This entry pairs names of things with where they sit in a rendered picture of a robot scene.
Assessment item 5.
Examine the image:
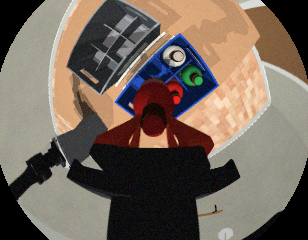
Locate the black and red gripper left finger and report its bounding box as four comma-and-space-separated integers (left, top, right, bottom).
93, 113, 141, 148

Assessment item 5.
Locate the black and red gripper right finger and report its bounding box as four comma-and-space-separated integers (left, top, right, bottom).
166, 113, 214, 156

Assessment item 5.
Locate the blue crate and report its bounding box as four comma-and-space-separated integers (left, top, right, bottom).
114, 33, 219, 119

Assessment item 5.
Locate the green bottle with pale green label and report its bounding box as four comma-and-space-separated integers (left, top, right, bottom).
178, 64, 203, 86

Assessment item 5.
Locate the dark grey crate with dividers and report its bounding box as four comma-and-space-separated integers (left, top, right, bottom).
66, 0, 161, 96

